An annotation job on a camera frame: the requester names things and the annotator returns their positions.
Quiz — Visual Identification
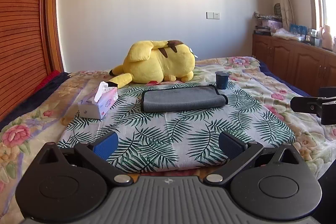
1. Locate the purple grey microfiber towel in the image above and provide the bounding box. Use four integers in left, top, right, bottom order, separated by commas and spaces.
141, 85, 228, 113

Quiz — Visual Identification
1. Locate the wooden low cabinet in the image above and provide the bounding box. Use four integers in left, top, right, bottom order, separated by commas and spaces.
252, 34, 335, 96

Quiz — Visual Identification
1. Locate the pink tissue box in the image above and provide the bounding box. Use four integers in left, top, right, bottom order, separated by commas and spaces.
77, 81, 118, 119

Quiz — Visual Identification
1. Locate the pink ceramic jug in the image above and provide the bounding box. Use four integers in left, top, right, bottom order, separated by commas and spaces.
321, 25, 333, 51

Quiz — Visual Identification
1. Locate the palm leaf print cloth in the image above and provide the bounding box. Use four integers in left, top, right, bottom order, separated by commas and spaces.
58, 83, 294, 173

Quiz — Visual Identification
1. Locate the blue photo card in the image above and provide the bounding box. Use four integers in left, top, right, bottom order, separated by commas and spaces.
289, 24, 307, 37

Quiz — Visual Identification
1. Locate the floral bed quilt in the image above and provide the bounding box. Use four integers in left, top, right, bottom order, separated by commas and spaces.
1, 57, 335, 223

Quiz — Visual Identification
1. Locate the clear plastic bag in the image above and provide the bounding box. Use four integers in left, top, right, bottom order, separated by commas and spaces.
272, 28, 305, 42

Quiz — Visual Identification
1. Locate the dark blue cup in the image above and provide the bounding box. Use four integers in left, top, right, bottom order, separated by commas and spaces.
215, 71, 230, 90

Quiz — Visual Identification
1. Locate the red blanket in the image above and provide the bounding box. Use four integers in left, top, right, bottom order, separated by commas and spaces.
34, 71, 60, 93

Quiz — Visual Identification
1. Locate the stack of boxes and books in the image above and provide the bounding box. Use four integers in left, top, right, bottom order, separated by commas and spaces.
253, 11, 282, 35

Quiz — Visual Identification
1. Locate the yellow plush toy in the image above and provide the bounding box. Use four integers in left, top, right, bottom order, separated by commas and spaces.
108, 40, 195, 89

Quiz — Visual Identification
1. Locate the wooden slatted wardrobe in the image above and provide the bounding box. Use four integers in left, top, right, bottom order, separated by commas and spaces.
1, 0, 51, 118

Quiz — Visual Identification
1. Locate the wooden door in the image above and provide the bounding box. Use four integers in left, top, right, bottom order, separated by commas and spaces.
45, 0, 64, 72

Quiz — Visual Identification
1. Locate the white wall switch socket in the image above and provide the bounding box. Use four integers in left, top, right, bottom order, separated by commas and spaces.
206, 12, 221, 20

